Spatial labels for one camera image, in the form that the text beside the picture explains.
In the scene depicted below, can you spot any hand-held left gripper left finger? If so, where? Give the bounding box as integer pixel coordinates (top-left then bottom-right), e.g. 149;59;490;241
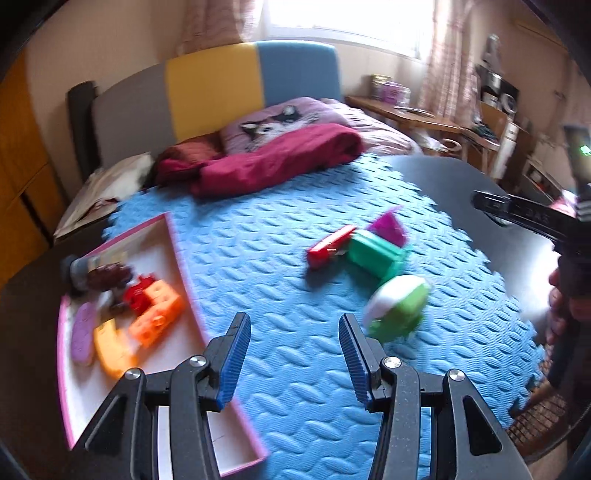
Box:
69;312;252;480

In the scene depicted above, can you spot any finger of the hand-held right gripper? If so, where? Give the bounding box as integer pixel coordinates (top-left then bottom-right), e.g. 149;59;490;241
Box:
472;190;561;243

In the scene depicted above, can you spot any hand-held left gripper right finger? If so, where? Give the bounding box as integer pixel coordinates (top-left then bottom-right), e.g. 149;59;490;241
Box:
338;313;529;480

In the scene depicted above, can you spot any green and white toy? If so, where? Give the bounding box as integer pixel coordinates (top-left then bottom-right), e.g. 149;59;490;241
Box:
362;274;431;343

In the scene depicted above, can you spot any orange toy block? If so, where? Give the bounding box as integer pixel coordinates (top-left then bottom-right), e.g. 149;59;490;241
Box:
128;281;183;348

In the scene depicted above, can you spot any yellow orange toy piece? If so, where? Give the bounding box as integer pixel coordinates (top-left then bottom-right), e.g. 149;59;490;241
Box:
93;319;139;380

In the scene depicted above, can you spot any pink-rimmed white box tray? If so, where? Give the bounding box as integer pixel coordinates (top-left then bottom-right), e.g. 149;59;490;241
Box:
56;212;269;477

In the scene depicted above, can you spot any pink oval toy piece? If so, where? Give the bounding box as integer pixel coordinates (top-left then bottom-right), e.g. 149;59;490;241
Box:
71;302;100;366

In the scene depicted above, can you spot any person's right hand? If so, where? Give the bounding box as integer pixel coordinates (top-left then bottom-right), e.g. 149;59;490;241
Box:
547;270;591;344

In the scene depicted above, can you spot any cluttered wooden shelf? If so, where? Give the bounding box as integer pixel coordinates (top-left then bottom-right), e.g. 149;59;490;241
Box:
475;34;568;195

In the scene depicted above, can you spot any green toy block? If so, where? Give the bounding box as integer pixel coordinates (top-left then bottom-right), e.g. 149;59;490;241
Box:
347;230;411;280

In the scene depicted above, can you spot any red puzzle-shaped block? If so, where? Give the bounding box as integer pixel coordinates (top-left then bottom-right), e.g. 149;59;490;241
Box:
124;275;160;315

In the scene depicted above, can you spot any red toy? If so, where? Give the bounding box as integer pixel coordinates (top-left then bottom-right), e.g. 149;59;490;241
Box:
307;225;358;271

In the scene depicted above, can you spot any purple toy piece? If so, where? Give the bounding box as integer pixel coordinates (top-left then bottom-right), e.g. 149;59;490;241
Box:
367;205;409;247

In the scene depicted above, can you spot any wooden desk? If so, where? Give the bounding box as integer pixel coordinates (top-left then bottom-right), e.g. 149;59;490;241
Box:
345;95;502;174

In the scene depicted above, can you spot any blue foam mat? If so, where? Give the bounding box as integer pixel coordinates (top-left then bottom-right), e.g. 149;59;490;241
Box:
108;152;561;480

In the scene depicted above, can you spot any brown toy tree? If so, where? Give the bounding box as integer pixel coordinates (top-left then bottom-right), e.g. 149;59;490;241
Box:
88;262;134;291

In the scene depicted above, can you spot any pink duvet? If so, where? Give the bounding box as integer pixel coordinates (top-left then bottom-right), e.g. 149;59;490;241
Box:
323;98;423;158

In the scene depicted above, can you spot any pink patterned curtain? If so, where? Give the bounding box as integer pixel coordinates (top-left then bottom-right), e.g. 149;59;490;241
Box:
178;0;264;54
418;0;481;125

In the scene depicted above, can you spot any purple box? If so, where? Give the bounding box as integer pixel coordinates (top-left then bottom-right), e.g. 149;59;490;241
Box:
379;80;411;104

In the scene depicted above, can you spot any maroon blanket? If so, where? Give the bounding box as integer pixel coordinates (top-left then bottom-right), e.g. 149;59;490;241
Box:
154;124;365;198

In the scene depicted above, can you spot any beige cloth bag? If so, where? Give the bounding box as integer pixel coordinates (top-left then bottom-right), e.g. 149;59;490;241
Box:
54;152;155;238

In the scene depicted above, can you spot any cat print pillow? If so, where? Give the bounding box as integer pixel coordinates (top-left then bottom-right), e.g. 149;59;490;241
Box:
219;97;352;153

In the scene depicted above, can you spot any grey yellow blue headboard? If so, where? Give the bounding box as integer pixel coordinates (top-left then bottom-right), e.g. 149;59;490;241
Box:
90;41;343;169

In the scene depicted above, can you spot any black rolled mat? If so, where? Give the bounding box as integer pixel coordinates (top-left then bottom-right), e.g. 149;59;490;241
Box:
68;81;100;183

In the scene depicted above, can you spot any wooden wardrobe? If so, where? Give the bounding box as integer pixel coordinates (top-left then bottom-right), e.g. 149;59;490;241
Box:
0;55;65;287

